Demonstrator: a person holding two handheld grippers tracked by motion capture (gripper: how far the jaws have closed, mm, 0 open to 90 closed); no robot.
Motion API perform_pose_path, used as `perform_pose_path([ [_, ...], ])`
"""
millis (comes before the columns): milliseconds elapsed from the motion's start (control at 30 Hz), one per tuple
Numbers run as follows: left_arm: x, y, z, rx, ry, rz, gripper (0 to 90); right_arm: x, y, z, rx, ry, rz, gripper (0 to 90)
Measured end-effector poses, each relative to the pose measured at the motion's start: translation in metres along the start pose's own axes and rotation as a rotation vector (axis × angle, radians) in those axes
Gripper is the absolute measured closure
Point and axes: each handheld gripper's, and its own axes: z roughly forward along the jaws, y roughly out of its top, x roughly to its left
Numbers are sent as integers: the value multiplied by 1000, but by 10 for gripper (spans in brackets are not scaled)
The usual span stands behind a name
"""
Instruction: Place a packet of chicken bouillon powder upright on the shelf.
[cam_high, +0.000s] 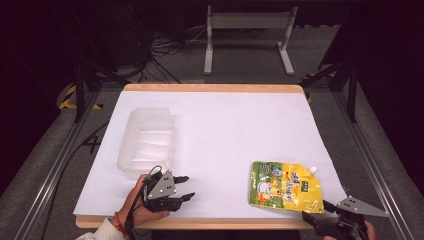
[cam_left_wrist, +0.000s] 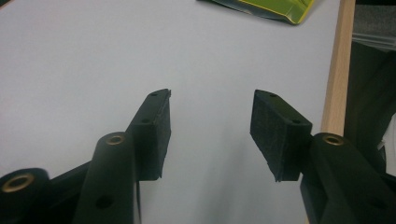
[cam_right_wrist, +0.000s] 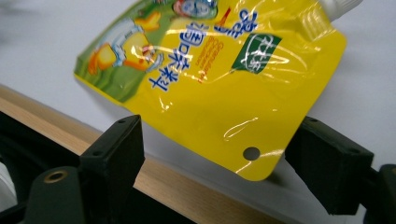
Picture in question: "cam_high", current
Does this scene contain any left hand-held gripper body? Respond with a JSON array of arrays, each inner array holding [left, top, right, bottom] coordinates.
[[142, 169, 183, 214]]

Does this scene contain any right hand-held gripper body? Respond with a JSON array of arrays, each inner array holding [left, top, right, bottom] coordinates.
[[312, 195, 390, 240]]

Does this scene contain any yellow spouted food pouch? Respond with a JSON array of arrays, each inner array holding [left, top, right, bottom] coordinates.
[[247, 161, 325, 215]]

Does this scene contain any clear plastic container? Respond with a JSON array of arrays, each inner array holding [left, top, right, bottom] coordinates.
[[116, 106, 175, 180]]

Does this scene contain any person's right hand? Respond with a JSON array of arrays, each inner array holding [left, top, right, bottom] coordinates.
[[359, 219, 377, 240]]

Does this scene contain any person's left hand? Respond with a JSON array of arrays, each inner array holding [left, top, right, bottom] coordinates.
[[120, 173, 171, 232]]

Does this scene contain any white table board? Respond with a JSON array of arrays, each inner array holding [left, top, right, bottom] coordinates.
[[72, 90, 348, 220]]

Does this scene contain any yellow black hazard tape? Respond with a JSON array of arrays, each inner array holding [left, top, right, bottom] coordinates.
[[58, 84, 103, 111], [301, 71, 336, 104]]

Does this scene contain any black tripod stand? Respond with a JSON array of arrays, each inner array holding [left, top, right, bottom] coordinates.
[[299, 49, 360, 123], [71, 9, 132, 123]]

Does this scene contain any white metal stand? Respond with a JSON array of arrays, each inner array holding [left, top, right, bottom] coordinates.
[[203, 4, 299, 76]]

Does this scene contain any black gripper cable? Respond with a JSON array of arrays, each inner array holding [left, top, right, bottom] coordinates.
[[124, 165, 164, 240]]

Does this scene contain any red bead bracelet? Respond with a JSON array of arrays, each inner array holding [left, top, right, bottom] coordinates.
[[112, 211, 129, 239]]

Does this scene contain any aluminium rail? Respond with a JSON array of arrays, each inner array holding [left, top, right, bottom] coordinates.
[[12, 89, 102, 240], [332, 89, 415, 240]]

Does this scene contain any long black floor cable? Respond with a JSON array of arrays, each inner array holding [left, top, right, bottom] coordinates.
[[39, 121, 111, 240]]

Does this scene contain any bundle of black floor cables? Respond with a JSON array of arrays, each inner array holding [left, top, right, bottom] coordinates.
[[132, 25, 208, 85]]

